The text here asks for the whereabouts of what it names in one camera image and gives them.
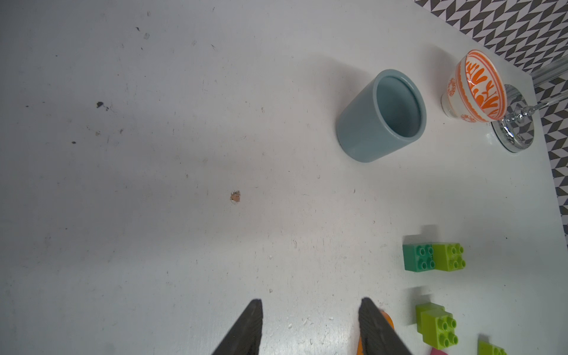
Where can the lime square lego brick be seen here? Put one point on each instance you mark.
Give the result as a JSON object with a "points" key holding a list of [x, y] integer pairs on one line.
{"points": [[448, 257], [485, 348], [437, 327]]}

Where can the pink square lego brick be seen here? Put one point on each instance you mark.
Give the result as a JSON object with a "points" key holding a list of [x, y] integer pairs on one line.
{"points": [[437, 352]]}

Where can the dark green long lego brick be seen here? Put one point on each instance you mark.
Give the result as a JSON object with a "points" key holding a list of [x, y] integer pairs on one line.
{"points": [[418, 257]]}

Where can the orange long lego brick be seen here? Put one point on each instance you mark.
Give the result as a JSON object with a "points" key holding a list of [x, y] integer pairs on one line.
{"points": [[389, 321]]}

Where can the chrome glass holder stand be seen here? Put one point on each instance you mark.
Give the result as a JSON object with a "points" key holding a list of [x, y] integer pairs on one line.
{"points": [[515, 131]]}

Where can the orange patterned small bowl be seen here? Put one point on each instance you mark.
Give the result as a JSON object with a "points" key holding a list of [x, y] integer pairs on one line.
{"points": [[475, 92]]}

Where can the teal ceramic cup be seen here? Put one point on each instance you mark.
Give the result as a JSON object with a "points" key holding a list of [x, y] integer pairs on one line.
{"points": [[387, 115]]}

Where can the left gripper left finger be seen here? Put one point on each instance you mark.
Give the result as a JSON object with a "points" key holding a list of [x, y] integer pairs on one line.
{"points": [[244, 337]]}

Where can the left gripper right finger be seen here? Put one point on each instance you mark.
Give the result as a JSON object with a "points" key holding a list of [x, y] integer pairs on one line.
{"points": [[377, 336]]}

